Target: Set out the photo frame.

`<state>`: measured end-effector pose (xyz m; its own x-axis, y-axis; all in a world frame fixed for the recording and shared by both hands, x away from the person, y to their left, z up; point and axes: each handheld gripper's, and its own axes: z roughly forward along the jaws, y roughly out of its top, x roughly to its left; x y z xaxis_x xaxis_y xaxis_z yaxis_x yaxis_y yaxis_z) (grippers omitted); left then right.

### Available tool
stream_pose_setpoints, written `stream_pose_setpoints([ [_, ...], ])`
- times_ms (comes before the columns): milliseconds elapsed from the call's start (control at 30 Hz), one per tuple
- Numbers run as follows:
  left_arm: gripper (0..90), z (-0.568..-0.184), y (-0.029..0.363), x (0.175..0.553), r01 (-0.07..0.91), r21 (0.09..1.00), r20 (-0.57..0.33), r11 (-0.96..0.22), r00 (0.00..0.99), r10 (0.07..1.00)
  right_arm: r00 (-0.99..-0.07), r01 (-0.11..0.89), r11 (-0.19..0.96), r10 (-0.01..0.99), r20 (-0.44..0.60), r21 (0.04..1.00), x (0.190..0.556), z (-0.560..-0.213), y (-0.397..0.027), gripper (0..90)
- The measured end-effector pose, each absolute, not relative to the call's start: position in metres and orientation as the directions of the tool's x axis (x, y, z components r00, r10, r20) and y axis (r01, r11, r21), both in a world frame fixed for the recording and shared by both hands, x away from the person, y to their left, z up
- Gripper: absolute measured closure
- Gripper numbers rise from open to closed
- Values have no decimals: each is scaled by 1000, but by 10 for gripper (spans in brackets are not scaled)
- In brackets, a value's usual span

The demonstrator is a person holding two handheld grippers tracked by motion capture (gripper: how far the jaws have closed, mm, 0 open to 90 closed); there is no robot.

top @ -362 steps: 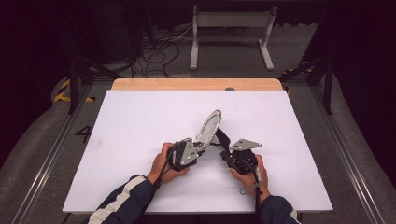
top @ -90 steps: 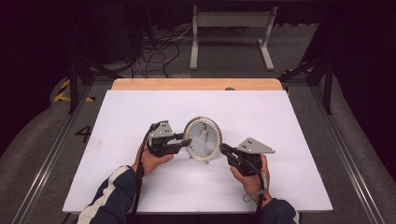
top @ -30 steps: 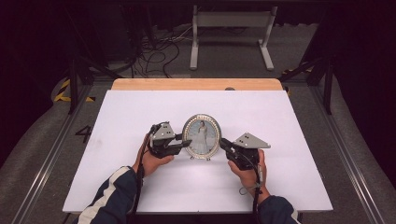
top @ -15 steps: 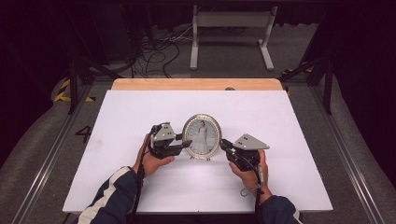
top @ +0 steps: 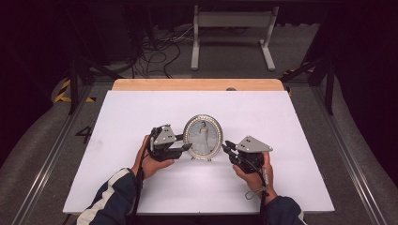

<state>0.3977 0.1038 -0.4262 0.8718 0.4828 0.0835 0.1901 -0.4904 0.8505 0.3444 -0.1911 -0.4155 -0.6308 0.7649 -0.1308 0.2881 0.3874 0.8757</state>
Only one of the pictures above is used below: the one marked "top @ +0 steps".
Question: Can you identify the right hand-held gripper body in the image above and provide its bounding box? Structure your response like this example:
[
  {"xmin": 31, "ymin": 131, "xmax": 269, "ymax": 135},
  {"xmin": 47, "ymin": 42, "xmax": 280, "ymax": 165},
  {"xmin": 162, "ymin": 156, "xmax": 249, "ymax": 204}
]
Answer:
[{"xmin": 229, "ymin": 134, "xmax": 274, "ymax": 175}]

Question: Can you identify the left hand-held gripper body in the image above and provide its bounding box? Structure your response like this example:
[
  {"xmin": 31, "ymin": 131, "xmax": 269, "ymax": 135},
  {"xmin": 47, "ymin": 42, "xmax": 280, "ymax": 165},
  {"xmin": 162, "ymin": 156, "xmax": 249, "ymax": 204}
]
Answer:
[{"xmin": 146, "ymin": 124, "xmax": 185, "ymax": 163}]

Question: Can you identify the oval silver photo frame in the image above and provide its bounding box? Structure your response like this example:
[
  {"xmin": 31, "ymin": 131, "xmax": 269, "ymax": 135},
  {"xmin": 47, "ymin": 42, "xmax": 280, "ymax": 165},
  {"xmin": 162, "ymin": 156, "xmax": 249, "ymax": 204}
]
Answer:
[{"xmin": 182, "ymin": 113, "xmax": 225, "ymax": 162}]

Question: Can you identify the person's left hand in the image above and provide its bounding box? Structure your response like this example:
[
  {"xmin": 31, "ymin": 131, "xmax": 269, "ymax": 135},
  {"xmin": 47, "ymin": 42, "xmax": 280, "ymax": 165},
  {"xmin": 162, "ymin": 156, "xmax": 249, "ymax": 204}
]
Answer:
[{"xmin": 130, "ymin": 134, "xmax": 176, "ymax": 180}]

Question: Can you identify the person's right hand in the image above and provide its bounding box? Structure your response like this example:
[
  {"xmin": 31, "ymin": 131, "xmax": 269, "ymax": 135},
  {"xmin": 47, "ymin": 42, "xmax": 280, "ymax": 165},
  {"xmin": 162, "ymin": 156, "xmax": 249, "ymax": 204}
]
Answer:
[{"xmin": 232, "ymin": 151, "xmax": 279, "ymax": 204}]

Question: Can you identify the white table board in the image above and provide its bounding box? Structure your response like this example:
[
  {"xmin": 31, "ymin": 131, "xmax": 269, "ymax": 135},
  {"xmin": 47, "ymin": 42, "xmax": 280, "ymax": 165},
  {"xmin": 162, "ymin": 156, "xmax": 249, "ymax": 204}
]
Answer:
[{"xmin": 62, "ymin": 90, "xmax": 336, "ymax": 216}]

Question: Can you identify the wooden table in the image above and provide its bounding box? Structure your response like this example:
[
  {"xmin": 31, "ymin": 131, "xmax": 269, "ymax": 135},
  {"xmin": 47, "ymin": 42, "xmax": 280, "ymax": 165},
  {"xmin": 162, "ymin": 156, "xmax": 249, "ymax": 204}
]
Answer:
[{"xmin": 111, "ymin": 78, "xmax": 285, "ymax": 93}]

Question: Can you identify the black metal stand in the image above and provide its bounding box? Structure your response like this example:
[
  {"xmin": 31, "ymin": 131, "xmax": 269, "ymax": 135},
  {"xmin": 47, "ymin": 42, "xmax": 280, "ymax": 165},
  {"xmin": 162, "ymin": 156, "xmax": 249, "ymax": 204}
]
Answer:
[
  {"xmin": 279, "ymin": 55, "xmax": 336, "ymax": 116},
  {"xmin": 68, "ymin": 56, "xmax": 126, "ymax": 116}
]

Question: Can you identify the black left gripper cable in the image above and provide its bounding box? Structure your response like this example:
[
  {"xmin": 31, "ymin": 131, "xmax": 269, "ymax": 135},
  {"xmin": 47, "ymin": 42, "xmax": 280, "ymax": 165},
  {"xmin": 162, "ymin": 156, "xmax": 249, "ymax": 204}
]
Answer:
[{"xmin": 130, "ymin": 126, "xmax": 161, "ymax": 218}]

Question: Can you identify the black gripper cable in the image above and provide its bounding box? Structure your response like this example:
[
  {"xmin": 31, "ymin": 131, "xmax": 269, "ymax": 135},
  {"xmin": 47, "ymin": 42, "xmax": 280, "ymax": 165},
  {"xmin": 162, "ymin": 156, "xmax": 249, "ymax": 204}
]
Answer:
[
  {"xmin": 130, "ymin": 126, "xmax": 161, "ymax": 218},
  {"xmin": 242, "ymin": 157, "xmax": 270, "ymax": 221}
]

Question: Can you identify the grey cord loop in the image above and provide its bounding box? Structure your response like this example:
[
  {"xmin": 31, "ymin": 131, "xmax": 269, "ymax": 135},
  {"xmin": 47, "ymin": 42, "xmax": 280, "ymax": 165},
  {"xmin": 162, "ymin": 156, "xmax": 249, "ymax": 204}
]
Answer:
[{"xmin": 244, "ymin": 168, "xmax": 270, "ymax": 201}]

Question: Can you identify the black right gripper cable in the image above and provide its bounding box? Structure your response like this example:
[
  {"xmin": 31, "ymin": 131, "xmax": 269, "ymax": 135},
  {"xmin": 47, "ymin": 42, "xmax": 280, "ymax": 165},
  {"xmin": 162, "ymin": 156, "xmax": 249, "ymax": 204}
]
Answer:
[{"xmin": 242, "ymin": 157, "xmax": 270, "ymax": 221}]

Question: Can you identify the bundle of black floor cables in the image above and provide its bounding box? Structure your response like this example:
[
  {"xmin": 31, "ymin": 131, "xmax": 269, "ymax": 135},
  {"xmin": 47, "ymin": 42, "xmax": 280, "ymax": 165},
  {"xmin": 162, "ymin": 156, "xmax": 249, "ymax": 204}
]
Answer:
[{"xmin": 130, "ymin": 26, "xmax": 196, "ymax": 80}]

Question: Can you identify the aluminium floor rail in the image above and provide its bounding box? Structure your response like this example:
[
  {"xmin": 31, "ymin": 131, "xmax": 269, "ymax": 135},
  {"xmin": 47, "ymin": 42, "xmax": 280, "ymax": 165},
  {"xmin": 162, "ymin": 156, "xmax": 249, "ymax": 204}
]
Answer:
[
  {"xmin": 11, "ymin": 83, "xmax": 97, "ymax": 225},
  {"xmin": 311, "ymin": 83, "xmax": 390, "ymax": 225}
]

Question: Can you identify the white metal desk frame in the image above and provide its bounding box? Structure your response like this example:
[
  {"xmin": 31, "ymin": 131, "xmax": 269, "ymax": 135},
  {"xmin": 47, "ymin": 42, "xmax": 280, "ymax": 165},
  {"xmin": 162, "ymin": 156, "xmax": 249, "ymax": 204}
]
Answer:
[{"xmin": 190, "ymin": 4, "xmax": 281, "ymax": 72}]

